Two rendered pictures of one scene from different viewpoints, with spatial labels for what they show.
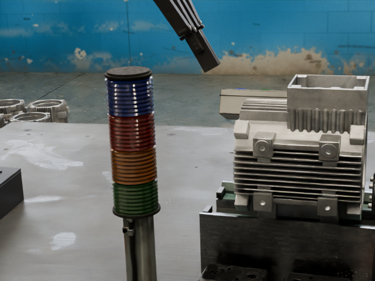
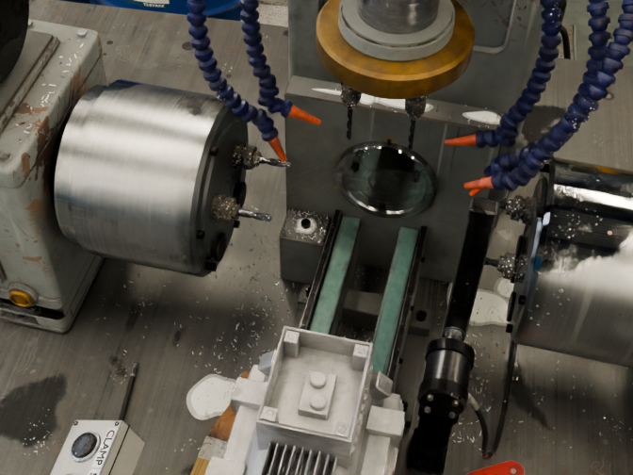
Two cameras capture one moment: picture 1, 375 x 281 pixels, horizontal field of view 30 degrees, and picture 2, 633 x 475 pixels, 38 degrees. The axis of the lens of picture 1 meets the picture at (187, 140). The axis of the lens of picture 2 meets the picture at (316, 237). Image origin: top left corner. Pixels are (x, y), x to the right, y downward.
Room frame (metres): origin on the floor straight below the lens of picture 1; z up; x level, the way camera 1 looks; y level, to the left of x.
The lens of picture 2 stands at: (1.13, 0.26, 1.99)
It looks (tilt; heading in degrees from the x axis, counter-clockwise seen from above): 51 degrees down; 265
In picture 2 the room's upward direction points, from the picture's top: 1 degrees clockwise
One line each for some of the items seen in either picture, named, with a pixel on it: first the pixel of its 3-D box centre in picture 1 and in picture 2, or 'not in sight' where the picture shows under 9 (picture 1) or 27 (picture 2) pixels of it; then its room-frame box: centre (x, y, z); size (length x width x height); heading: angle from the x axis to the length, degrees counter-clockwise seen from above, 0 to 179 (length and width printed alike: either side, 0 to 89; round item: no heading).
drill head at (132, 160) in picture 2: not in sight; (126, 171); (1.33, -0.64, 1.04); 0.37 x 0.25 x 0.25; 162
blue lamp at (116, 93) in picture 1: (129, 93); not in sight; (0.86, 0.07, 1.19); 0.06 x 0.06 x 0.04
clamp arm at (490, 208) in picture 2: not in sight; (467, 277); (0.90, -0.37, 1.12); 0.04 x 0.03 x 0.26; 72
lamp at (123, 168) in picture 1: (133, 161); not in sight; (0.86, 0.07, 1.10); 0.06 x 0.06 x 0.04
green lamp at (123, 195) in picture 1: (135, 193); not in sight; (0.86, 0.07, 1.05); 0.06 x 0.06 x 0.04
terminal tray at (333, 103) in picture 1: (328, 103); (316, 398); (1.09, -0.23, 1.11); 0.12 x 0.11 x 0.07; 73
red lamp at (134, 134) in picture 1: (131, 128); not in sight; (0.86, 0.07, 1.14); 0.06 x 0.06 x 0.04
